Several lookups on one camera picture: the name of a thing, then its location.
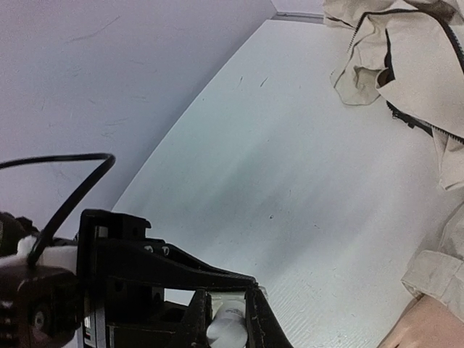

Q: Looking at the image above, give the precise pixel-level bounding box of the white nail polish bottle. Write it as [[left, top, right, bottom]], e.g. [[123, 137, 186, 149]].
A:
[[206, 292, 248, 348]]

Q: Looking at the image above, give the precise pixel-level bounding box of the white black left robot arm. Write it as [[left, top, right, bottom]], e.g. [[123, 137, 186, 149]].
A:
[[1, 210, 290, 347]]

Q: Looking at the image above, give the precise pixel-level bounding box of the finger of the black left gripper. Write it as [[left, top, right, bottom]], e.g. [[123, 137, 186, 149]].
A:
[[181, 286, 292, 347]]

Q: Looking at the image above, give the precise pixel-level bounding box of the beige zip jacket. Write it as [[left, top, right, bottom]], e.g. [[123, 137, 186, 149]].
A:
[[321, 0, 464, 309]]

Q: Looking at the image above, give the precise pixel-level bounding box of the black camera cable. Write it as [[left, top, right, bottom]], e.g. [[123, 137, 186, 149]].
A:
[[0, 153, 117, 268]]

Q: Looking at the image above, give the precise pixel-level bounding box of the mannequin hand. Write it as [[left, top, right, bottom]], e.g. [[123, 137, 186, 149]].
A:
[[379, 296, 463, 348]]

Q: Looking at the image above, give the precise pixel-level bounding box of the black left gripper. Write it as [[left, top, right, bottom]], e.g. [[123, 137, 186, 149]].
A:
[[77, 210, 257, 347]]

